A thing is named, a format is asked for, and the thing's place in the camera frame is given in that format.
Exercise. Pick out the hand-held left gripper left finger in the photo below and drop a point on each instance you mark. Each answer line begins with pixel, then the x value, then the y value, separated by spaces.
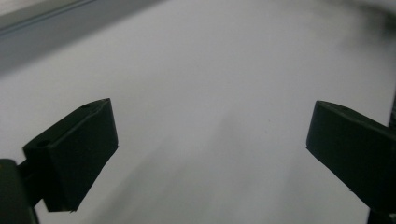
pixel 74 155

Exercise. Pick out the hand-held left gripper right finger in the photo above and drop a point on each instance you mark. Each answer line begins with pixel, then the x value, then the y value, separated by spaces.
pixel 351 146

